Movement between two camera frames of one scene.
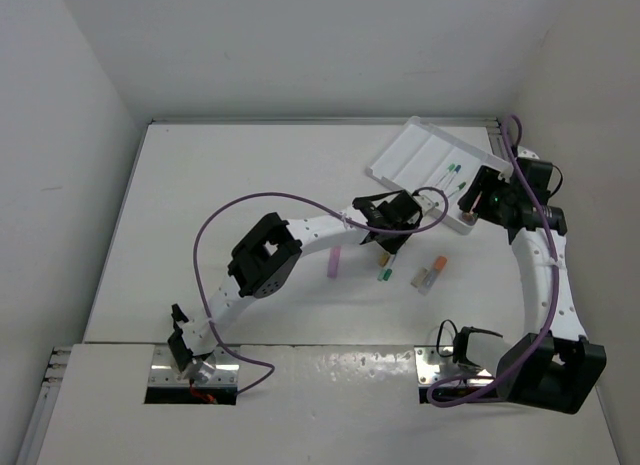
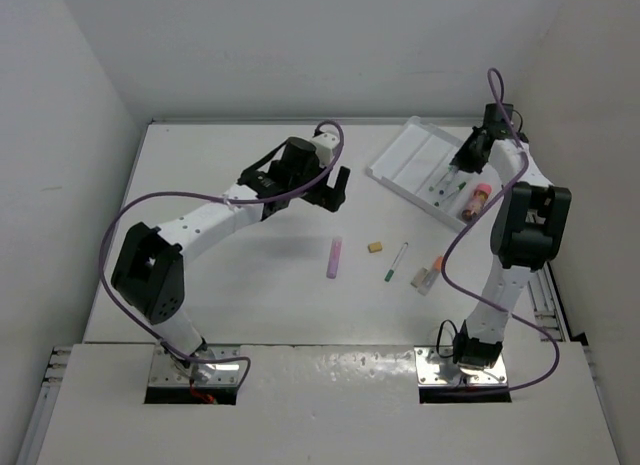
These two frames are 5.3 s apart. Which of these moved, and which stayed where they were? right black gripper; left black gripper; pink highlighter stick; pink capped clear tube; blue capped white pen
Moved: right black gripper; left black gripper
Stayed: pink capped clear tube; blue capped white pen; pink highlighter stick
